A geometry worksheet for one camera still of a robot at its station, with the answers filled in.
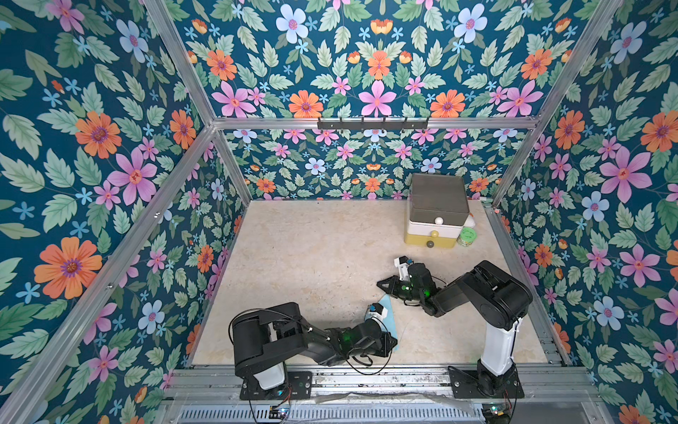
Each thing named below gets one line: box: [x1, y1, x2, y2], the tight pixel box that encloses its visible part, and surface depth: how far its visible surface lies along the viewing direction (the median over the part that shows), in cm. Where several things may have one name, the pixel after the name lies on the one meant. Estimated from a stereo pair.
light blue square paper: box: [379, 293, 400, 353], surface depth 88 cm
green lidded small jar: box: [456, 226, 478, 247], surface depth 106 cm
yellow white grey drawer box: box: [404, 173, 470, 250], surface depth 98 cm
